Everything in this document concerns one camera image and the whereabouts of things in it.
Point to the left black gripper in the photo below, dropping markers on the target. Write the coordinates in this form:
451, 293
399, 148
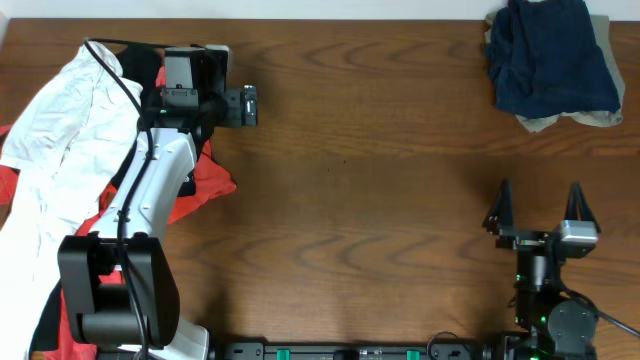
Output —
187, 98

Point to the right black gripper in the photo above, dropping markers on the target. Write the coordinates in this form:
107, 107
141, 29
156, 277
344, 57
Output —
536, 240

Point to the navy blue shorts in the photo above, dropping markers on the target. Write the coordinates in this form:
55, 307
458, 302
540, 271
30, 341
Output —
544, 60

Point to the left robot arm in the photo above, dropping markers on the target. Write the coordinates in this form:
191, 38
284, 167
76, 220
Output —
117, 284

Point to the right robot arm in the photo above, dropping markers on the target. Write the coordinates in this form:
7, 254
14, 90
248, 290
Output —
556, 322

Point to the red shorts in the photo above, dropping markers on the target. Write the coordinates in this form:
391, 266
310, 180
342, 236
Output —
209, 179

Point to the black shorts with white stripe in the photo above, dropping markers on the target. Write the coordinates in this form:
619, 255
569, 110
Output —
184, 67

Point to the white garment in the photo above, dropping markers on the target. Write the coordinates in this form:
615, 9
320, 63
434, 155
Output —
66, 145

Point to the khaki folded shorts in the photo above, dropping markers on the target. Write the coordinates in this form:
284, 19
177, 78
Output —
601, 119

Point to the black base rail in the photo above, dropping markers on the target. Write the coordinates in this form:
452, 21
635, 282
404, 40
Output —
431, 351

